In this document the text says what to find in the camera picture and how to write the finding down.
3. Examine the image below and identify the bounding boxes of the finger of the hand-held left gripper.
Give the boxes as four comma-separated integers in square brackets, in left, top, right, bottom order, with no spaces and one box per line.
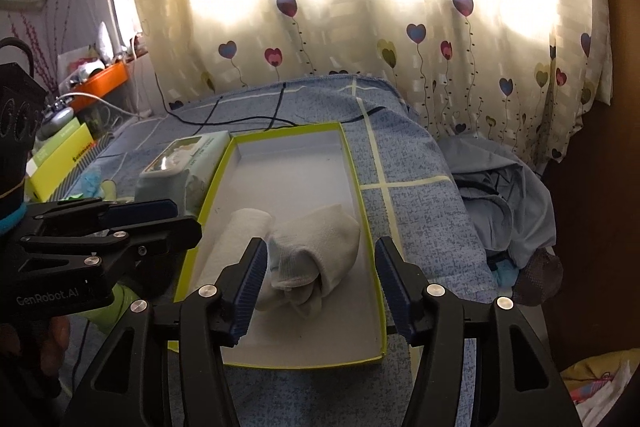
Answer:
[19,216,203,308]
[30,198,179,233]

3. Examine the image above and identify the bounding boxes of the wet wipes pack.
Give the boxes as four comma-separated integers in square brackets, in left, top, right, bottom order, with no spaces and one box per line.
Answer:
[136,131,232,214]

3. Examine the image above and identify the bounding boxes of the yellow cardboard box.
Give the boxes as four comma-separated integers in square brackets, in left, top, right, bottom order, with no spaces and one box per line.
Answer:
[27,122,98,202]

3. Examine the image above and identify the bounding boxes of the orange tray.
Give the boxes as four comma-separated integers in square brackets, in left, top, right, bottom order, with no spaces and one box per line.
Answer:
[75,59,130,100]

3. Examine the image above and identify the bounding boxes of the white cable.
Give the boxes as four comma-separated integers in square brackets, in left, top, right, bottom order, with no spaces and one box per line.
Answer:
[50,92,153,120]

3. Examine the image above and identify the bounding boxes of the white textured object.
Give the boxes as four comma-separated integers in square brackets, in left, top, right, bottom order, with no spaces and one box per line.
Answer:
[95,22,118,62]

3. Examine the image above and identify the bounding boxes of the blue patterned bed sheet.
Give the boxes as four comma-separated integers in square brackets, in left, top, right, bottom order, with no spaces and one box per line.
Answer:
[35,76,501,427]

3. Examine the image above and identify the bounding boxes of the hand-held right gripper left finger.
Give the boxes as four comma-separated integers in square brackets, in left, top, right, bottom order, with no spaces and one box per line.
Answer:
[60,237,268,427]

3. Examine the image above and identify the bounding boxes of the white sock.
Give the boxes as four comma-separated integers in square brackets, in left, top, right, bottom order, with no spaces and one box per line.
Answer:
[252,203,362,319]

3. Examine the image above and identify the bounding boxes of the colourful printed cloth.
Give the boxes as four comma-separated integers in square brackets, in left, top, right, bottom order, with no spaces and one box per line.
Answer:
[560,347,640,427]

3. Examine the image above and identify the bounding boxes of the pink flower branches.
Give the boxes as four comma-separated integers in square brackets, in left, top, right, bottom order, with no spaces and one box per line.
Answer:
[7,0,83,98]

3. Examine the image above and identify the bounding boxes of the beige wall pipe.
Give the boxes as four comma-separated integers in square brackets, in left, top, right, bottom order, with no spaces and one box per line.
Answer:
[0,0,43,14]

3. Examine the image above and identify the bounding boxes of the white rolled towel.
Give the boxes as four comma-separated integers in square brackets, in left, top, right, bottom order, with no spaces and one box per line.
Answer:
[194,206,277,303]

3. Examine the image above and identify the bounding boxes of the heart print curtain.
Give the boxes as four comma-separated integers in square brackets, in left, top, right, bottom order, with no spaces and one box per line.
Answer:
[122,0,615,164]

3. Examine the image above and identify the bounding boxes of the dark mesh bag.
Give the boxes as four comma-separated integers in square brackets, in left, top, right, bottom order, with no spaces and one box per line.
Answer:
[512,249,565,305]

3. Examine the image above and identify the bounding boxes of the light blue clothing pile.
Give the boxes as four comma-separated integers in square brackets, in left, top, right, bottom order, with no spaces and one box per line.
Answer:
[437,136,558,268]

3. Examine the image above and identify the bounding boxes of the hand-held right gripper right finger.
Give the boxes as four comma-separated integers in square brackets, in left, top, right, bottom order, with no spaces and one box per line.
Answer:
[374,236,608,427]

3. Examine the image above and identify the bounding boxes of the light green flat box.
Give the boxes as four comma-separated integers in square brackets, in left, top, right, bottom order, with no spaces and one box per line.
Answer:
[32,117,83,162]

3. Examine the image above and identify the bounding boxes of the person's left hand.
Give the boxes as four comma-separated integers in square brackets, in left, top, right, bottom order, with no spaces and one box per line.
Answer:
[27,314,72,380]

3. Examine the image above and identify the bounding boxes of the grey oval case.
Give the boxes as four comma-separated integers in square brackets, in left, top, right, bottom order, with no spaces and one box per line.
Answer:
[37,104,76,140]

